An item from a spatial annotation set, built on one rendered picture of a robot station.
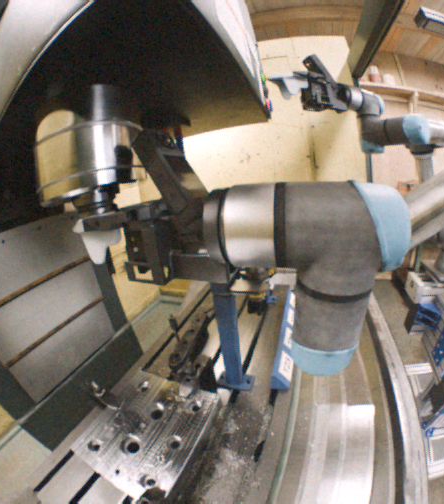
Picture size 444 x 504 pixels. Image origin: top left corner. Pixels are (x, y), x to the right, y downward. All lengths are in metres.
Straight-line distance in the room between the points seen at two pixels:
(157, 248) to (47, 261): 0.56
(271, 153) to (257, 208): 1.05
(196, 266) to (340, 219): 0.13
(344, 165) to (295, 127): 0.33
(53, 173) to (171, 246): 0.15
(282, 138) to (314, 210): 1.06
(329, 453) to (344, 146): 1.28
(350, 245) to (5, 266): 0.71
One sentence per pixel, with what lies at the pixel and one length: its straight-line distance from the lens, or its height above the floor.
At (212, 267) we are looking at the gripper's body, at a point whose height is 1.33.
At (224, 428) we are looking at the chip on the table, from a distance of 0.55.
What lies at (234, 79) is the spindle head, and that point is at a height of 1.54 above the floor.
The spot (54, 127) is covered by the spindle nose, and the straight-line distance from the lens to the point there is 0.26.
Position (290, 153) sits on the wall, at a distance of 1.19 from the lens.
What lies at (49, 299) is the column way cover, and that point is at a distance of 0.75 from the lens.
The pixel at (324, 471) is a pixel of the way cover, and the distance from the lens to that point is 0.71.
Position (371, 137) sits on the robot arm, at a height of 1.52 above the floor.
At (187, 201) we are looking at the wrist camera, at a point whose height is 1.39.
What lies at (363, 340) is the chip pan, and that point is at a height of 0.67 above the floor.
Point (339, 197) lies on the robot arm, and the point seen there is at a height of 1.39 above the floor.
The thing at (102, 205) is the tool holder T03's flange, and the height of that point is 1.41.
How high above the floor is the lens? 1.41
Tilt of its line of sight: 18 degrees down
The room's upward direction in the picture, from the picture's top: 7 degrees counter-clockwise
